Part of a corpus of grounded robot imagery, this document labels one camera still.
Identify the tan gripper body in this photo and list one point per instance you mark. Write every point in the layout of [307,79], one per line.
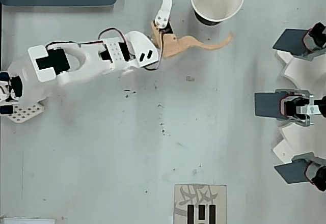
[170,46]

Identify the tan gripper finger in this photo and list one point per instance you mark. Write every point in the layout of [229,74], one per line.
[189,42]

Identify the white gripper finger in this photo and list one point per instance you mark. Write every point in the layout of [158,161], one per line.
[165,5]

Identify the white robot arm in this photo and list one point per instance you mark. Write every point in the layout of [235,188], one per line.
[84,66]

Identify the grey dispenser head with paddle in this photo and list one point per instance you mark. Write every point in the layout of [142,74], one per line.
[266,104]
[287,40]
[290,173]

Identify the white round machine base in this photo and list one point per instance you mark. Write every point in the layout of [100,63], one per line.
[305,73]

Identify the printed cardboard sheet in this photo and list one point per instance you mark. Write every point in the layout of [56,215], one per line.
[183,208]

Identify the white perforated base plate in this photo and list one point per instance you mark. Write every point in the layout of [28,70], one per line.
[25,113]

